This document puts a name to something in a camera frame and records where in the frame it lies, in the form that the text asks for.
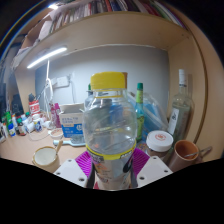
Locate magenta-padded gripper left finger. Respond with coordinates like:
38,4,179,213
53,149,98,188

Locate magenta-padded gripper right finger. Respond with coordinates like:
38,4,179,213
128,147,174,189

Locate clear plastic bottle yellow cap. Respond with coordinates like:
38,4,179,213
82,71,138,191

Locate brown jar white lid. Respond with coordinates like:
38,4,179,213
145,129,174,159

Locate cream ceramic cup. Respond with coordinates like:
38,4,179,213
32,145,62,174

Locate brown mug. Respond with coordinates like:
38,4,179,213
167,139,201,173

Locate white and blue carton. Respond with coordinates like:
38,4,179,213
58,102,86,139

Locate blue plastic bag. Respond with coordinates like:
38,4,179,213
128,91,169,141

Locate magenta pouch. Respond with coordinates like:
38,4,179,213
49,102,63,129

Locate green-capped glass bottle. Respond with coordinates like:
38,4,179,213
134,82,146,143

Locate tall clear glass bottle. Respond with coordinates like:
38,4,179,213
166,68,194,143

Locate small blue white bottle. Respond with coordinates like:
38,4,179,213
8,123,17,137

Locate red and white canister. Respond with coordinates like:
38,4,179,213
28,99,42,116

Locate green plastic bottle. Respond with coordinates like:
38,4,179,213
4,111,14,129

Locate under-shelf strip light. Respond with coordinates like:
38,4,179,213
26,46,68,70

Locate wooden shelf unit with books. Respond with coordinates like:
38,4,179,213
13,0,209,144

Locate wooden-handled spoon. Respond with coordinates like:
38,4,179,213
54,139,64,156

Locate white cables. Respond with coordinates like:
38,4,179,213
34,59,57,133

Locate white wall socket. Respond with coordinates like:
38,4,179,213
50,75,71,89

